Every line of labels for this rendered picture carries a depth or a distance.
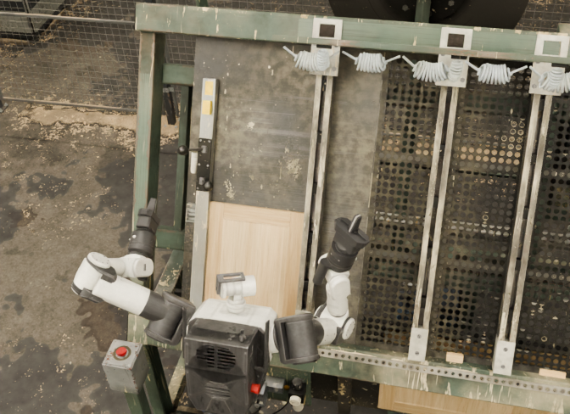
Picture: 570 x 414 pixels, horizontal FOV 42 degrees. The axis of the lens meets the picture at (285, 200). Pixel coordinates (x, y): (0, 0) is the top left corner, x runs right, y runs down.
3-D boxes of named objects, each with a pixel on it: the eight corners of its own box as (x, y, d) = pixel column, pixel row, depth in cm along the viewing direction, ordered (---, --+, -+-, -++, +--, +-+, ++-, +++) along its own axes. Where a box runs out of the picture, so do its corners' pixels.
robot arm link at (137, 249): (120, 240, 261) (111, 271, 257) (144, 241, 256) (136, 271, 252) (138, 251, 270) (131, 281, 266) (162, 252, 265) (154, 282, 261)
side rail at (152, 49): (138, 304, 304) (127, 313, 293) (151, 32, 282) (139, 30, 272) (152, 307, 302) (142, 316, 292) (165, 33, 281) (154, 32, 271)
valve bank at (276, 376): (182, 414, 297) (174, 380, 281) (193, 384, 307) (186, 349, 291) (304, 436, 287) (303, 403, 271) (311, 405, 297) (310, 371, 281)
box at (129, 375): (110, 390, 285) (101, 363, 273) (122, 365, 294) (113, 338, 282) (139, 396, 283) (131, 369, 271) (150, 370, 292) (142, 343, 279)
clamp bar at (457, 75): (403, 351, 277) (399, 377, 254) (442, 28, 254) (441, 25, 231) (430, 355, 275) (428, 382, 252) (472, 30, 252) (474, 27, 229)
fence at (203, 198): (192, 319, 293) (188, 322, 289) (206, 77, 275) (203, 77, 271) (203, 321, 292) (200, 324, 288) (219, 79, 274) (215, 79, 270)
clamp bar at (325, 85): (291, 333, 285) (277, 357, 262) (318, 19, 262) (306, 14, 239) (316, 338, 283) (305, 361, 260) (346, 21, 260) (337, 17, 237)
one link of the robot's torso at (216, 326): (267, 439, 225) (272, 338, 213) (163, 420, 232) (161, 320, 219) (288, 385, 252) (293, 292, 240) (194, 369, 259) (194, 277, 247)
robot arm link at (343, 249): (357, 248, 221) (346, 275, 229) (377, 237, 227) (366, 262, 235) (327, 222, 226) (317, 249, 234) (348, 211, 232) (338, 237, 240)
